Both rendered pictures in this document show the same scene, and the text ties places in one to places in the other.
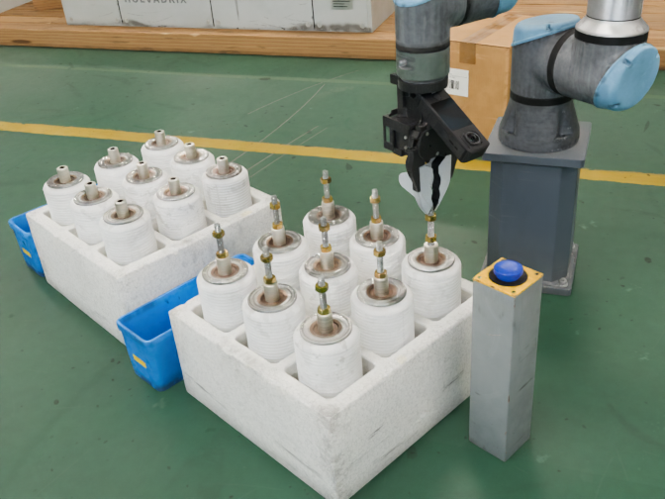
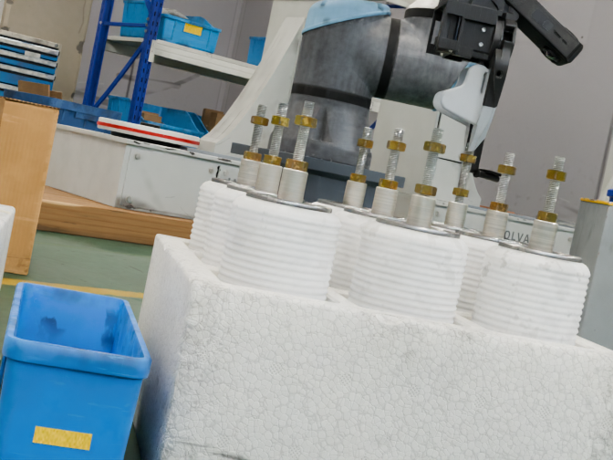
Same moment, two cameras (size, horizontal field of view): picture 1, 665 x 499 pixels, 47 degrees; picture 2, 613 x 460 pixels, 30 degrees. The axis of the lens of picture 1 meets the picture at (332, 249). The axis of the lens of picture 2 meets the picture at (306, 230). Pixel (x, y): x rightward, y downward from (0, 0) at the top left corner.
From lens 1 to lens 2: 133 cm
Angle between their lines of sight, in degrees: 64
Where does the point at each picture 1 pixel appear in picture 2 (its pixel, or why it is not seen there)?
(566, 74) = (416, 58)
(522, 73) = (342, 59)
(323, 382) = (570, 330)
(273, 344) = (453, 297)
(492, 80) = (25, 157)
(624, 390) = not seen: hidden behind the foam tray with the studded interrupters
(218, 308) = (317, 258)
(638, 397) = not seen: hidden behind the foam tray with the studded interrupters
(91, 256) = not seen: outside the picture
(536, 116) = (354, 118)
